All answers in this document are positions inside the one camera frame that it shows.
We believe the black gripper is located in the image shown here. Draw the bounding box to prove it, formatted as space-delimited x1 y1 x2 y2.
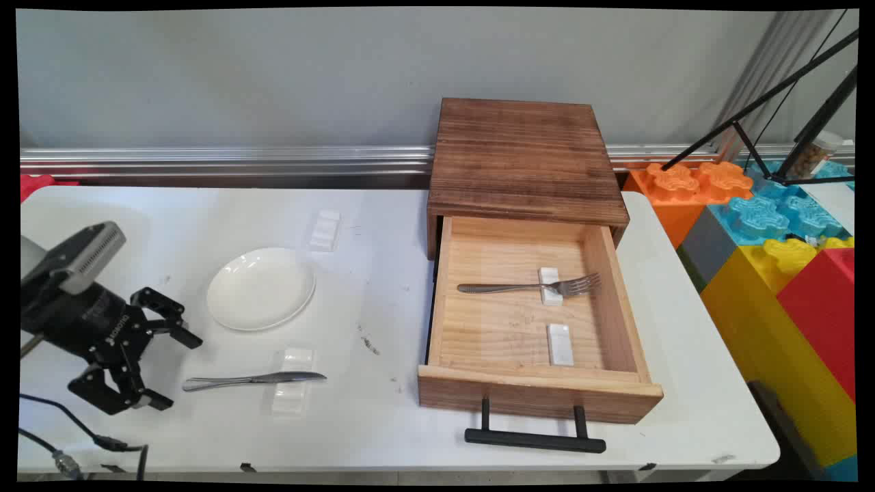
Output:
20 279 204 416

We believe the silver table knife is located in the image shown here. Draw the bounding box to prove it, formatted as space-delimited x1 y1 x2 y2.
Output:
182 371 328 393

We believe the white round plate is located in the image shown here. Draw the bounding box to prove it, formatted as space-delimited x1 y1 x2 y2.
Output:
206 247 317 332

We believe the white ceramic cutlery rest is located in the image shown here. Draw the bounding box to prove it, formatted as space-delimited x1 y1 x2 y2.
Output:
309 209 342 253
270 347 315 415
538 266 565 306
547 323 575 367

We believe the red cloth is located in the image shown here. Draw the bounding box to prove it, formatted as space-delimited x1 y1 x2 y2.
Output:
20 174 79 204

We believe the light wooden drawer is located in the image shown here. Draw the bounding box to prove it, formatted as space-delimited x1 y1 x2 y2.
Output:
418 216 664 425

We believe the silver fork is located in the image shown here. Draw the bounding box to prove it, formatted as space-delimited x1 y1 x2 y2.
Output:
457 273 602 297

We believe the dark brown wooden cabinet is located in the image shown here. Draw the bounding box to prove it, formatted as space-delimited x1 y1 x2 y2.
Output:
427 97 630 261

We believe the orange giant building block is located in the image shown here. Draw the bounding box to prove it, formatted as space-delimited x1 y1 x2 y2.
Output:
623 161 754 249

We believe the grey giant building block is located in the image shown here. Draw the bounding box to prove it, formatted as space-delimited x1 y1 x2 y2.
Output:
675 207 739 293

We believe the yellow giant building block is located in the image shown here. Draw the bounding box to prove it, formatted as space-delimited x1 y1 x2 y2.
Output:
700 236 857 468

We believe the blue giant building block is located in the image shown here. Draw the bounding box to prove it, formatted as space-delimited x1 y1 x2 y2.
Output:
708 159 855 247

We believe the red giant building block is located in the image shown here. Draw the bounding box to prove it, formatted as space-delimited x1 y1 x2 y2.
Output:
776 247 857 404

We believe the black tripod stand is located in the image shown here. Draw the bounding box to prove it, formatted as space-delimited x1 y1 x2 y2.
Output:
660 10 859 187

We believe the clear jar of nuts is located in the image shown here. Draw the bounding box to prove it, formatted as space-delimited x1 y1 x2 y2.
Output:
793 130 845 180

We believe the white board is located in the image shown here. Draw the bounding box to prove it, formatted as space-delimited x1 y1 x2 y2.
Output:
801 179 856 236

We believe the thin black cable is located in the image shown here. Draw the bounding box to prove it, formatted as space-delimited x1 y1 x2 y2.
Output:
18 393 150 481

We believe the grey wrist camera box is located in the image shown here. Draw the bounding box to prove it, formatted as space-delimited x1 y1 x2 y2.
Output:
21 221 128 296

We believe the black cable with metal connector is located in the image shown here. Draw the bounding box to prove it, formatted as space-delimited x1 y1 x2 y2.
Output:
18 428 85 480

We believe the aluminium wall rail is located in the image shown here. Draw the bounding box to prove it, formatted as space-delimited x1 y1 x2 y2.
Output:
20 142 855 180

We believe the black drawer handle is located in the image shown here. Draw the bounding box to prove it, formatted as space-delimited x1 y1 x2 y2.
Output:
464 398 608 454

